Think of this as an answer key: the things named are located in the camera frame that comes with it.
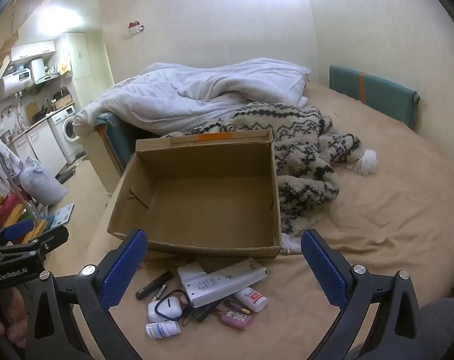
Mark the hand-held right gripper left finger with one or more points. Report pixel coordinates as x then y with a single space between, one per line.
124 270

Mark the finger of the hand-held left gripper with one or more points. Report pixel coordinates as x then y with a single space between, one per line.
19 228
51 237

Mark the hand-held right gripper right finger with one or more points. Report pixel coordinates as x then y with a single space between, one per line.
320 270

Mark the black cosmetic tube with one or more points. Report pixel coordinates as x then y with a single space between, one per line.
154 285

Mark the small silver cylinder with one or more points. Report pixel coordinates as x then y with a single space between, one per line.
159 292

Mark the white phone charger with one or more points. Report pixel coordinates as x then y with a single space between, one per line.
191 271

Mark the white pill bottle blue label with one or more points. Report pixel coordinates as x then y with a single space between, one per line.
161 330

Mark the white bottle red label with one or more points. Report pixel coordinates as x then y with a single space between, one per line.
251 299

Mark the dark battery gold ends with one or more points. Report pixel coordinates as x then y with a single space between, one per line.
239 307

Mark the white remote control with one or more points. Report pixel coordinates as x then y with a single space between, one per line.
219 281

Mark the brown cardboard box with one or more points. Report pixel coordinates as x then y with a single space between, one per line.
212 202

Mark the person's left hand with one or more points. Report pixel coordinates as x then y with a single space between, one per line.
17 307

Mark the yellow wooden railing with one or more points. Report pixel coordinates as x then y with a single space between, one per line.
37 228

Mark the bathroom scale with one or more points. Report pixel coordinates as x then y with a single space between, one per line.
62 215

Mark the red bag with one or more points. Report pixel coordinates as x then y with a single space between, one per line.
9 206

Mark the grey stuffed bag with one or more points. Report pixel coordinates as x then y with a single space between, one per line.
41 185

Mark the white cloth on rack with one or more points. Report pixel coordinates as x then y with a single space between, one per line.
4 165

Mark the beige bed sheet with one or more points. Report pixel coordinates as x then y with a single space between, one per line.
380 213

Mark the white kitchen base cabinet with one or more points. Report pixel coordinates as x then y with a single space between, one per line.
43 150

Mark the small black case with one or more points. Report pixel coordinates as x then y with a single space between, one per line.
204 313

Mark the white washing machine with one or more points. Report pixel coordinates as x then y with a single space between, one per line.
64 131

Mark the teal bed base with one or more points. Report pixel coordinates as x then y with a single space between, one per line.
118 138

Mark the person's grey trousered leg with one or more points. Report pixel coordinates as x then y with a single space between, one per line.
444 330

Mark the black patterned fuzzy blanket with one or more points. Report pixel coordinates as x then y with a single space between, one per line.
294 131

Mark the white water heater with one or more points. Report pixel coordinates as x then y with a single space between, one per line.
13 84

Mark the white cylindrical appliance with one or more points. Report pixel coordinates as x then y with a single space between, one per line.
37 69

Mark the tall white wardrobe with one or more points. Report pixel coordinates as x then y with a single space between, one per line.
86 67

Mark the white duvet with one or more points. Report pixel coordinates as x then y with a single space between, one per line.
174 93

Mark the teal cushion orange stripe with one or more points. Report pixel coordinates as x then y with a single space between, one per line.
384 97

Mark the wooden staircase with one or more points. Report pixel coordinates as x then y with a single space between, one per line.
21 11

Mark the white wall cabinets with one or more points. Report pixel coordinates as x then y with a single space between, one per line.
32 50

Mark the red white wall ornament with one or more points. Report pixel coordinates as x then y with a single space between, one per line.
135 26

